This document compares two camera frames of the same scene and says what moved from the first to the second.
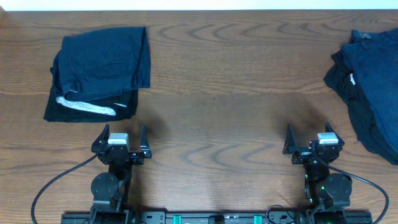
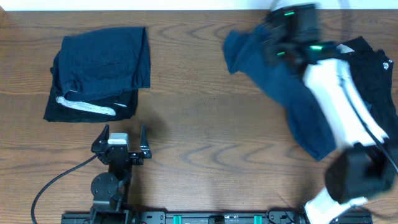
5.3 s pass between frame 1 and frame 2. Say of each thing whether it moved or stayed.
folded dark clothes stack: stayed
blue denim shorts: moved
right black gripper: moved
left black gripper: stayed
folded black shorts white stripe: stayed
